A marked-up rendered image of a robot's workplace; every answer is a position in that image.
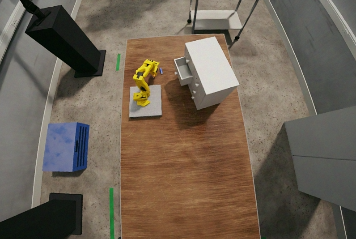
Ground white chest of drawers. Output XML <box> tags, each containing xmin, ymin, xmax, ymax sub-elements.
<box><xmin>185</xmin><ymin>37</ymin><xmax>239</xmax><ymax>110</ymax></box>

